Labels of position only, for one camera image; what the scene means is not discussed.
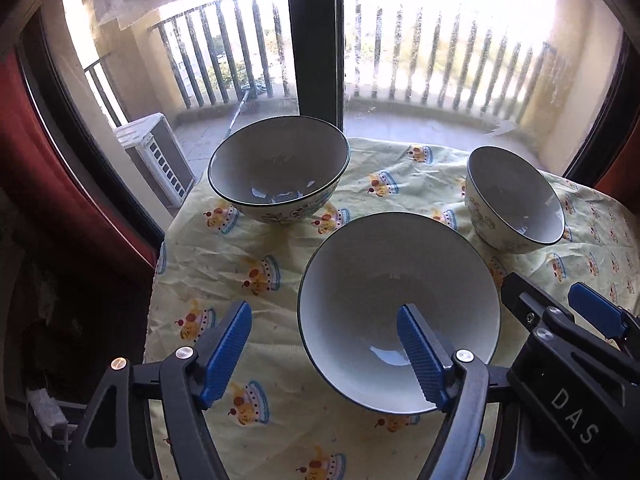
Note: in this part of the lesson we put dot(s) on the white air conditioner unit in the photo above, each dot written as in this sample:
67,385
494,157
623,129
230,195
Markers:
155,160

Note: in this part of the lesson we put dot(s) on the balcony railing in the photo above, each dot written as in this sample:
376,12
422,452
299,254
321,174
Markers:
263,45

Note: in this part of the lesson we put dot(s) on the yellow printed tablecloth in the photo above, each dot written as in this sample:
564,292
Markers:
280,270

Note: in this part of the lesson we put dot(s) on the dark window frame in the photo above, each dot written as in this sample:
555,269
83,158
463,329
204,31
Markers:
315,35

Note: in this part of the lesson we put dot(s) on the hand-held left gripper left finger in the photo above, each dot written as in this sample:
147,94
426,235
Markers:
225,355

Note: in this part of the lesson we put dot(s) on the red curtain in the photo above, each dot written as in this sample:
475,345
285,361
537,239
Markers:
60,170
625,180

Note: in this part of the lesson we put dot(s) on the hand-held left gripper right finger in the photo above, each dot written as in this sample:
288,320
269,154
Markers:
422,360

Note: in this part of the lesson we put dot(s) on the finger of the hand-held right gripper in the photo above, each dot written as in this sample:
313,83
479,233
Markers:
535,300
600,310

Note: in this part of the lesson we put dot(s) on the floral bowl with dark rim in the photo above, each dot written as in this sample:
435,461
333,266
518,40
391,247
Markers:
280,160
515,200
380,270

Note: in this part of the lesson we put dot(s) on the white crumpled cloth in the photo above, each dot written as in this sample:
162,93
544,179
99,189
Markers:
47,407

